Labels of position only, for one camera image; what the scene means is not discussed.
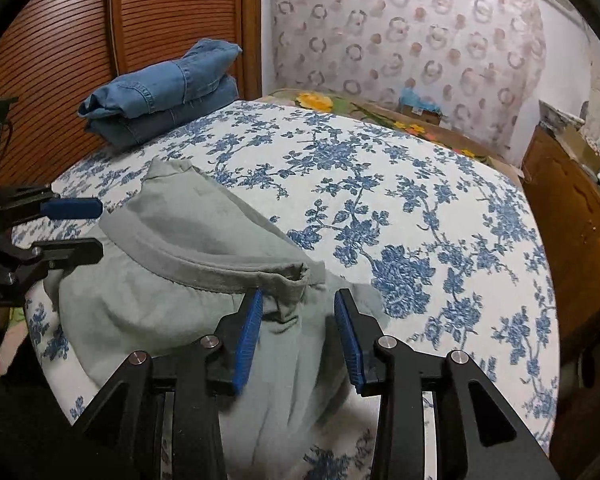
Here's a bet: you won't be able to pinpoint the brown wooden dresser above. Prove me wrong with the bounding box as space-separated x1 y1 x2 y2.
522 127 600 478

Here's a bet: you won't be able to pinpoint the folded blue denim jeans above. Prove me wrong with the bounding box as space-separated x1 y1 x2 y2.
78 38 242 151

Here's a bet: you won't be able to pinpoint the blue floral white bedsheet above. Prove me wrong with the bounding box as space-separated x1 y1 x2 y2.
10 98 562 480

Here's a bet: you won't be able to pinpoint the brown louvered wardrobe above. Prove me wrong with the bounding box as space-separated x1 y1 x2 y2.
0 0 262 187

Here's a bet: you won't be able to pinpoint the patterned lace curtain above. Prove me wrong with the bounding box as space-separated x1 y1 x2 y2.
271 0 546 157

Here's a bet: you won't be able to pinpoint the grey-green cotton pants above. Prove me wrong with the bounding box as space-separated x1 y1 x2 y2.
43 158 391 480

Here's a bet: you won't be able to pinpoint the cardboard box with blue bag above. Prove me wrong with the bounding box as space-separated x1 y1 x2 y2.
398 88 442 126

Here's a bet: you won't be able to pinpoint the colourful floral blanket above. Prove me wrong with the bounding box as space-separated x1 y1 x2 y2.
258 88 512 170

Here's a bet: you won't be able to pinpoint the clutter on dresser top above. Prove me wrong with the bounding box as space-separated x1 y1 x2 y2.
539 100 600 186

